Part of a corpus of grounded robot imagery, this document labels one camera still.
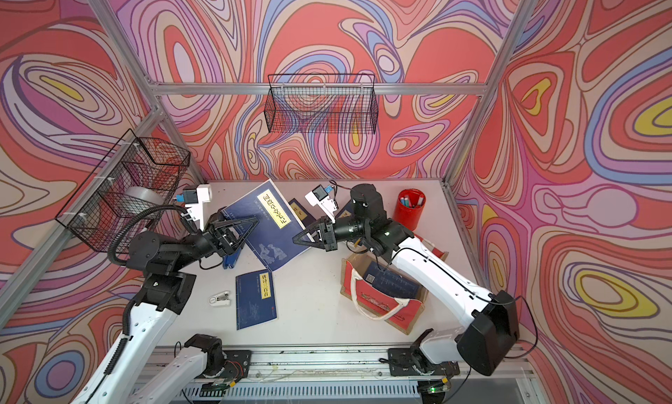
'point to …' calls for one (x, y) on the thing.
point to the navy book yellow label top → (390, 282)
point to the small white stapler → (221, 299)
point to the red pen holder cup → (409, 207)
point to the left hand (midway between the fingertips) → (260, 223)
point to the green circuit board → (213, 389)
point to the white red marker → (421, 199)
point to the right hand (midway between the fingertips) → (298, 248)
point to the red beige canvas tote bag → (399, 312)
